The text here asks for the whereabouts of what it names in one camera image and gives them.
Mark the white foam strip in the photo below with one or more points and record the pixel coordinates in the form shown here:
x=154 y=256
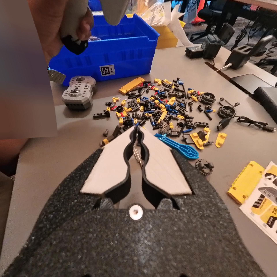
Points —
x=178 y=26

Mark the clear plastic bag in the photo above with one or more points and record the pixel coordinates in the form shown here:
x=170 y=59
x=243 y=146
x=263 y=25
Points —
x=153 y=10

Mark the pile of small building pieces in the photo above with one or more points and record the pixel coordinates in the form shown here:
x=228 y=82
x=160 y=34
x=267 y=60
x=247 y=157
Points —
x=151 y=103

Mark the yellow sticker sheet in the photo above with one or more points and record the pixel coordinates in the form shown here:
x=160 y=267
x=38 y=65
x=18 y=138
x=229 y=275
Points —
x=266 y=207

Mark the person's left hand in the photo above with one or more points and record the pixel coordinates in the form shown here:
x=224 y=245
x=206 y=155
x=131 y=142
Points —
x=52 y=26

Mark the yellow rectangular panel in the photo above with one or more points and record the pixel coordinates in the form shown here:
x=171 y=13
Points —
x=244 y=184

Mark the grey toy remote control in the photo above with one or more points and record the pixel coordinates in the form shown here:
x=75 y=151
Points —
x=78 y=95

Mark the black bevel gear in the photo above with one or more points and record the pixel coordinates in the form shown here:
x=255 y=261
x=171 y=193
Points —
x=202 y=167

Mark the black charging dock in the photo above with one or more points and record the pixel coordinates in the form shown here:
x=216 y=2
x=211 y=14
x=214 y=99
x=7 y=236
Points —
x=240 y=55

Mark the black wheel hub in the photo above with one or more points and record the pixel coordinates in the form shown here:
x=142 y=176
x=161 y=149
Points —
x=226 y=111
x=207 y=98

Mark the yellow storage bin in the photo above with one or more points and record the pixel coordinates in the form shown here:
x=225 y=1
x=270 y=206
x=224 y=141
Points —
x=166 y=36

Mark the blue bin with printed tag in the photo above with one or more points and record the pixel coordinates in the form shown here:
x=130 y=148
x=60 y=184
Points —
x=121 y=49

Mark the black battery charger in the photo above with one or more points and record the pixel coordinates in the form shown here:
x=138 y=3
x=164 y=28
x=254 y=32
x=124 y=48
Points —
x=213 y=47

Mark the black office chair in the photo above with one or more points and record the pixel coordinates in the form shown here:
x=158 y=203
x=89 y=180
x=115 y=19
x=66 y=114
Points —
x=207 y=13

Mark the orange cone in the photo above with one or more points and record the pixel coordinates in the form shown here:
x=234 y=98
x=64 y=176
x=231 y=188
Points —
x=198 y=15

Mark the wooden side table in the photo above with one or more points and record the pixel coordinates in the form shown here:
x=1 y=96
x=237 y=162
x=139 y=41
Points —
x=259 y=3

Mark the small black box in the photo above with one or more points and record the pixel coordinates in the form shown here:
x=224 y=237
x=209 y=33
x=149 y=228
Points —
x=193 y=52

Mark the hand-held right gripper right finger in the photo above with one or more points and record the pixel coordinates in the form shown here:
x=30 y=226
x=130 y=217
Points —
x=166 y=173

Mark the small yellow curved piece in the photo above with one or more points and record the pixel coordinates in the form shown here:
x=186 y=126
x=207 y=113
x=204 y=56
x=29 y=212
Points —
x=220 y=139

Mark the yellow fender piece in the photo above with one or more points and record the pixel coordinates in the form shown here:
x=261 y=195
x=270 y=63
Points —
x=195 y=138

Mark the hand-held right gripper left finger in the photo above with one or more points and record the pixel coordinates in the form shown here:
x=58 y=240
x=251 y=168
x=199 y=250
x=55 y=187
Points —
x=103 y=173

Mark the blue plastic separator tool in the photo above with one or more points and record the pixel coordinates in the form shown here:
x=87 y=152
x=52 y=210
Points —
x=184 y=149

